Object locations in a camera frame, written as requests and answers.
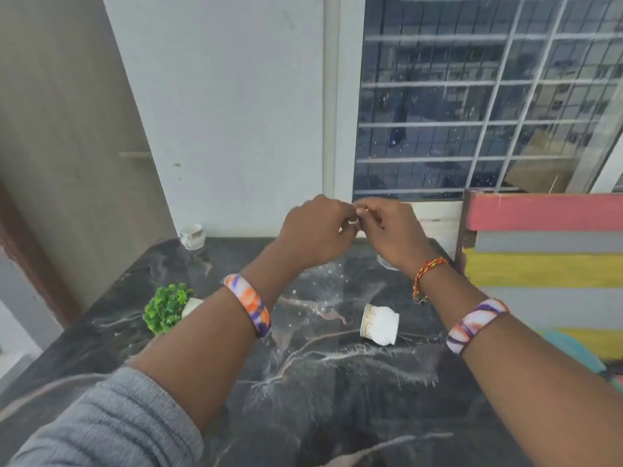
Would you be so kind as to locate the person's left hand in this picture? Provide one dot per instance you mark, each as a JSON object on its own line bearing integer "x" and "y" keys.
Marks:
{"x": 311, "y": 233}

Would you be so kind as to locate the person's right hand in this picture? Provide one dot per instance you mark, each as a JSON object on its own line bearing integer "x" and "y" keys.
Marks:
{"x": 394, "y": 233}

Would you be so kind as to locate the person's right fingers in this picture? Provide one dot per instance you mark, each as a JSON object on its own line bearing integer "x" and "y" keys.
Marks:
{"x": 372, "y": 216}

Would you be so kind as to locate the person's left fingers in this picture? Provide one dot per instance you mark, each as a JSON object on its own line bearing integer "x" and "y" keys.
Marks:
{"x": 340, "y": 213}

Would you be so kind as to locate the person's right forearm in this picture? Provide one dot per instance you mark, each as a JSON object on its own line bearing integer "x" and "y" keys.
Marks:
{"x": 525, "y": 364}

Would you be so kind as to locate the person's left forearm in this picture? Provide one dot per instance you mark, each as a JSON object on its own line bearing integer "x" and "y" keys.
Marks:
{"x": 219, "y": 330}

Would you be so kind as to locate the white cup with gold rim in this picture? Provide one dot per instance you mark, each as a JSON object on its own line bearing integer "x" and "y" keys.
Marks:
{"x": 380, "y": 324}

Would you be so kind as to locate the purple orange wristband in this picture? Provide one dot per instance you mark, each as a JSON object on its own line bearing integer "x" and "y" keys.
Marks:
{"x": 248, "y": 306}
{"x": 474, "y": 325}

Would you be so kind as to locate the white mug with striped print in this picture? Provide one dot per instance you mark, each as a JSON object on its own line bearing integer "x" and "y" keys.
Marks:
{"x": 191, "y": 236}

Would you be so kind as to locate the window with white grille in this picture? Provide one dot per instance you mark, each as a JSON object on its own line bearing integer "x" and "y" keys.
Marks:
{"x": 482, "y": 92}

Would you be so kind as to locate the small green potted plant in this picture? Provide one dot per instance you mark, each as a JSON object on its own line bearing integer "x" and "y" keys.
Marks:
{"x": 168, "y": 307}

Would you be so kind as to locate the teal cloth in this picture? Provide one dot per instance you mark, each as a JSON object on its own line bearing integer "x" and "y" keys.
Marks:
{"x": 579, "y": 350}

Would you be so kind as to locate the grey sleeve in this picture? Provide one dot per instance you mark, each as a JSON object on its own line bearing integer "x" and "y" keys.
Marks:
{"x": 112, "y": 423}

